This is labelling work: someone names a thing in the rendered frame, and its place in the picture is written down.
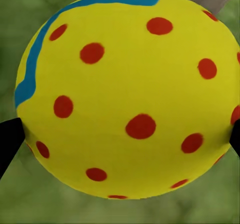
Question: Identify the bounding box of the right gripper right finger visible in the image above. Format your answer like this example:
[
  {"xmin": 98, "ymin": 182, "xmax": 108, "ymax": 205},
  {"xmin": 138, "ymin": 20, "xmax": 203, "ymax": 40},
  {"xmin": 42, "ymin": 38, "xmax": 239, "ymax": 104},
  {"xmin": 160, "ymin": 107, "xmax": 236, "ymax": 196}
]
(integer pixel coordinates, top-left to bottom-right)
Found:
[{"xmin": 229, "ymin": 119, "xmax": 240, "ymax": 157}]

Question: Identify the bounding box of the easter egg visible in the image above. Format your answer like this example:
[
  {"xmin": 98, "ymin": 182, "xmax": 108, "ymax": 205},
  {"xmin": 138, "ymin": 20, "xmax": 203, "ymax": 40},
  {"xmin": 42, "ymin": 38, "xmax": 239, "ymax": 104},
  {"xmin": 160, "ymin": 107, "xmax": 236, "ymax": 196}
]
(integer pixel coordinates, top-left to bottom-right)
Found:
[{"xmin": 14, "ymin": 0, "xmax": 240, "ymax": 200}]

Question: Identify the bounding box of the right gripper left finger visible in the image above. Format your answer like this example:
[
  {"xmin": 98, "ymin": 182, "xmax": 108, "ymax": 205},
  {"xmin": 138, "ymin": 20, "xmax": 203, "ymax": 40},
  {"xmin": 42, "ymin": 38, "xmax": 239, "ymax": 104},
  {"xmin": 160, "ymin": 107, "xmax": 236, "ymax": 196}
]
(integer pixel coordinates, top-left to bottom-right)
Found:
[{"xmin": 0, "ymin": 118, "xmax": 25, "ymax": 179}]

